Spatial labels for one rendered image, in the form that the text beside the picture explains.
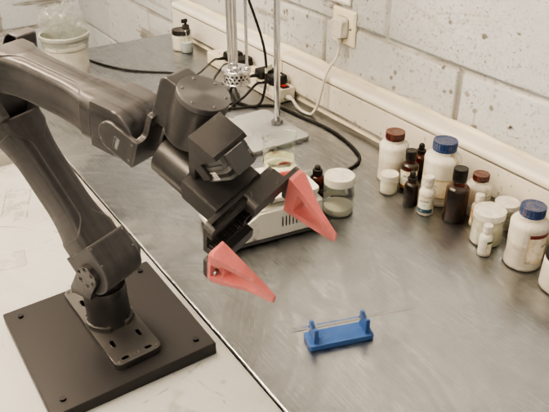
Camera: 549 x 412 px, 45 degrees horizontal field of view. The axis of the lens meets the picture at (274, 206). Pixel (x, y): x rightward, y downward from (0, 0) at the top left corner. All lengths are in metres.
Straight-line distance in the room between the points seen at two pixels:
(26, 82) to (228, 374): 0.47
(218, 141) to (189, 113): 0.05
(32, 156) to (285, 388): 0.46
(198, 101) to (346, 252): 0.59
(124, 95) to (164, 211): 0.58
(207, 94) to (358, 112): 0.96
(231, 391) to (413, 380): 0.25
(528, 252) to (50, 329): 0.77
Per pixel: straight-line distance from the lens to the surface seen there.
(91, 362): 0.99
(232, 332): 1.03
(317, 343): 0.99
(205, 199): 0.68
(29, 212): 1.39
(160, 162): 0.73
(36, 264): 1.23
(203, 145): 0.64
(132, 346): 0.98
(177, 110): 0.68
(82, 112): 0.78
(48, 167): 0.93
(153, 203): 1.35
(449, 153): 1.32
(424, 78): 1.50
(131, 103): 0.76
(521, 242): 1.18
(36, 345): 1.04
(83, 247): 0.92
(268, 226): 1.19
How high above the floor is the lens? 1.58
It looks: 31 degrees down
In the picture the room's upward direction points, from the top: straight up
